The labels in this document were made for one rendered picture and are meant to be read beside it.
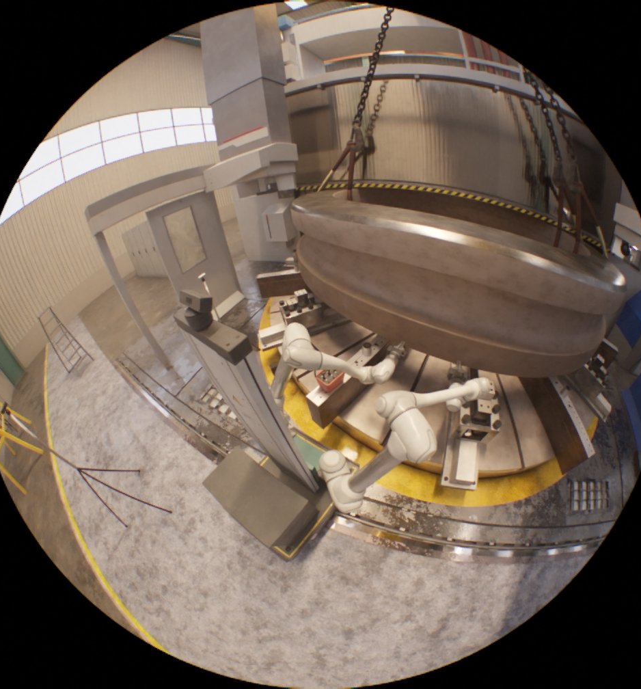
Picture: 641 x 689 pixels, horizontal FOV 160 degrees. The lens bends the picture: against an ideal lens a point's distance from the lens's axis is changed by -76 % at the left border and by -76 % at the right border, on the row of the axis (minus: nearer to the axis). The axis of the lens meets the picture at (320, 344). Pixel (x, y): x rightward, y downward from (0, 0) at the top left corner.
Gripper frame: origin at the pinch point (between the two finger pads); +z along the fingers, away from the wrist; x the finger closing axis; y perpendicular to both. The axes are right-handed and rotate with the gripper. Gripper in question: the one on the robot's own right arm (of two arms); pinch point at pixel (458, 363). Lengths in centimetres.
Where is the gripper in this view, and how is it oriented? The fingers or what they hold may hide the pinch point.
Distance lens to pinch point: 164.9
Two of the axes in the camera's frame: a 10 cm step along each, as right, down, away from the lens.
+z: 4.7, -6.3, 6.2
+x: 8.8, 2.5, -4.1
